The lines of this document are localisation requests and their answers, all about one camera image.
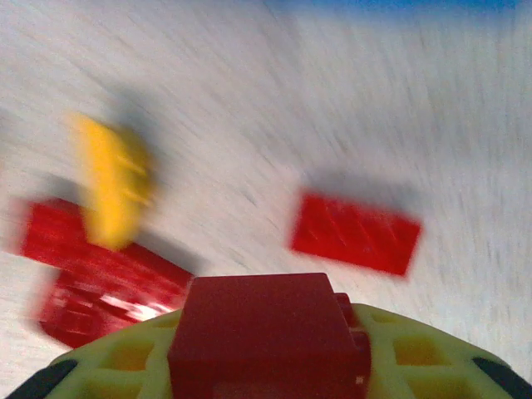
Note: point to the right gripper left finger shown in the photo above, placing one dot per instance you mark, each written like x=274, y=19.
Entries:
x=104, y=365

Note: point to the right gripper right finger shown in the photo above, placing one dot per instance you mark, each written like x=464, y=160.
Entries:
x=424, y=365

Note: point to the red lego brick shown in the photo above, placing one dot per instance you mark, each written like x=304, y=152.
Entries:
x=266, y=332
x=91, y=316
x=145, y=270
x=357, y=232

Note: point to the yellow lego brick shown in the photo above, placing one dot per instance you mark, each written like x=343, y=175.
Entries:
x=112, y=183

